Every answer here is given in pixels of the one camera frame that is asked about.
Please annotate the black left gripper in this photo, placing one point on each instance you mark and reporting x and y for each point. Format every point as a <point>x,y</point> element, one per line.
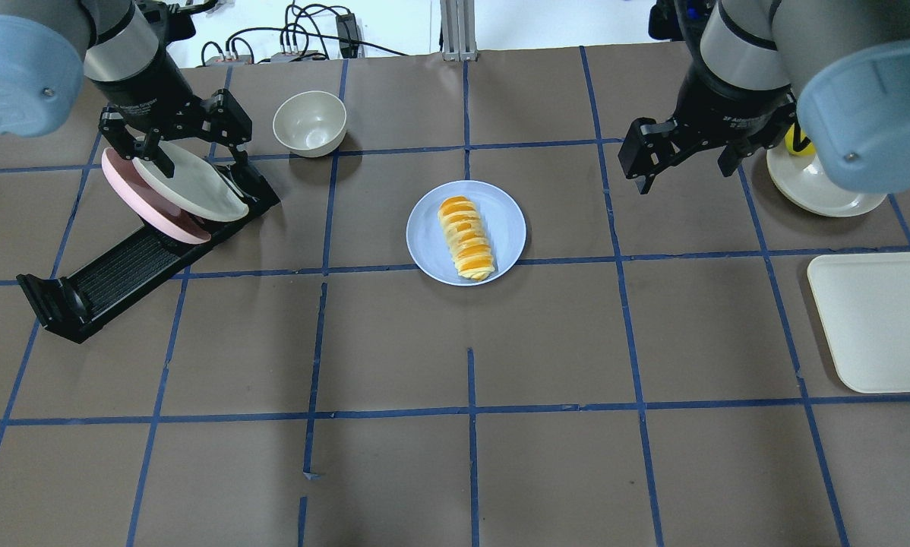
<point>149,93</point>

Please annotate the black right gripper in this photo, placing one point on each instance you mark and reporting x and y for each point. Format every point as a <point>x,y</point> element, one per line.
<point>731,99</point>

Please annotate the blue plate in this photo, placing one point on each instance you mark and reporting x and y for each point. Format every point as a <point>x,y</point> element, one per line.
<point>502,219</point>

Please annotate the orange striped bread roll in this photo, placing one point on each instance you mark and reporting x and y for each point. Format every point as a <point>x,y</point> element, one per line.
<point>466,238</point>

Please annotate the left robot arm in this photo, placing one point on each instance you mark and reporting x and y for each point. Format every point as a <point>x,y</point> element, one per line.
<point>49,48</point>

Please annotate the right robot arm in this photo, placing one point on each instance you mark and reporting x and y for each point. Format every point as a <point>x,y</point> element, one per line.
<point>840,70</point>

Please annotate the white plate in rack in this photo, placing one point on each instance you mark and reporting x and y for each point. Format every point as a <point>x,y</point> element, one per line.
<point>196,186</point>

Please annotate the pink plate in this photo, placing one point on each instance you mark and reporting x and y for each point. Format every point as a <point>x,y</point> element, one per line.
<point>153,209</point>

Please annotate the cream round plate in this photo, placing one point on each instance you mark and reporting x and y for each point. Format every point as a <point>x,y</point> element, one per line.
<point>803,181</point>

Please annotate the cream bowl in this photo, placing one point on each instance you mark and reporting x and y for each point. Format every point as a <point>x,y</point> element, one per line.
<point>311,124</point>

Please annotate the yellow lemon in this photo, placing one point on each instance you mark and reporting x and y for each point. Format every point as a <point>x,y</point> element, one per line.
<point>797,143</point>

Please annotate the black dish rack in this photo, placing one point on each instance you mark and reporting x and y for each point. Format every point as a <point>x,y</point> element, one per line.
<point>77,306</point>

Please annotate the white rectangular tray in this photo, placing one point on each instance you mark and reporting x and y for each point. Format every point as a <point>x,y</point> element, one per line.
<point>863,301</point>

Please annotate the aluminium frame post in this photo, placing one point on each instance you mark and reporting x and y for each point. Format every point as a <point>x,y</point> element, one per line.
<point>458,30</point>

